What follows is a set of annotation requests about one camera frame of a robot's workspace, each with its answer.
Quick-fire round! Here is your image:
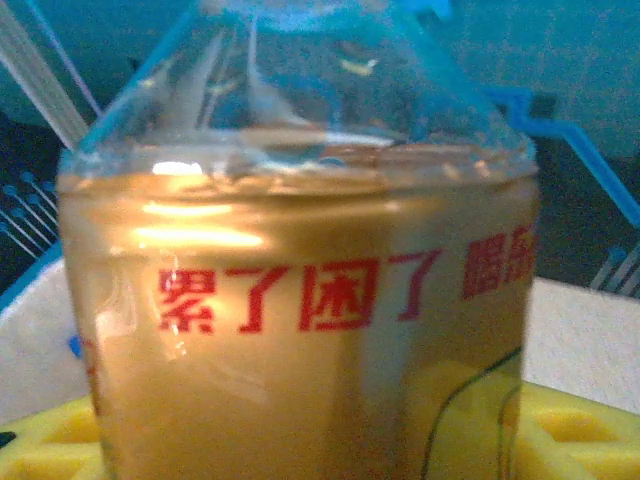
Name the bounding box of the amber energy drink bottle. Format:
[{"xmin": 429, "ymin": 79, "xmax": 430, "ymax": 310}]
[{"xmin": 54, "ymin": 0, "xmax": 544, "ymax": 480}]

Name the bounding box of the aluminium frame post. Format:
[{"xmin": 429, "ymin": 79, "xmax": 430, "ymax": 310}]
[{"xmin": 0, "ymin": 0, "xmax": 90, "ymax": 150}]

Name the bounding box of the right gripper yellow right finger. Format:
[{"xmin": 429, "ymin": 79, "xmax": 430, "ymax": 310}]
[{"xmin": 514, "ymin": 382, "xmax": 640, "ymax": 480}]

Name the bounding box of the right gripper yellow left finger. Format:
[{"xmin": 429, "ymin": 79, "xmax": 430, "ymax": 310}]
[{"xmin": 0, "ymin": 397, "xmax": 109, "ymax": 480}]

